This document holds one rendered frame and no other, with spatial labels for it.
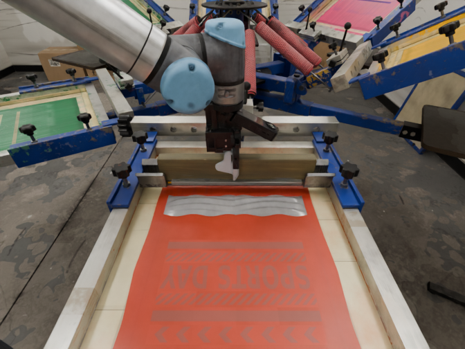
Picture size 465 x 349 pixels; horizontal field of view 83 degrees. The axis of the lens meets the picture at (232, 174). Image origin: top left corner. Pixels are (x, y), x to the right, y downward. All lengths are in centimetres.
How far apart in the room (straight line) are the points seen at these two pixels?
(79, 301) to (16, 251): 170
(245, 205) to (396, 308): 36
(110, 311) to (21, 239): 178
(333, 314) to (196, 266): 27
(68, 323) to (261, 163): 50
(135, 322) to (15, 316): 143
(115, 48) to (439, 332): 181
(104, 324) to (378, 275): 50
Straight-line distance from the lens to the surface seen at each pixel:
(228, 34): 53
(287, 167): 69
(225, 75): 54
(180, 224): 65
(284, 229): 64
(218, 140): 61
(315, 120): 92
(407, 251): 209
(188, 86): 38
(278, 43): 124
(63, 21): 39
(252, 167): 68
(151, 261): 60
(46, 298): 191
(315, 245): 63
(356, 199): 70
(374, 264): 60
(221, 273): 56
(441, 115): 143
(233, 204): 68
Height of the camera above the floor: 144
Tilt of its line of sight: 39 degrees down
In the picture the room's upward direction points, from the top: straight up
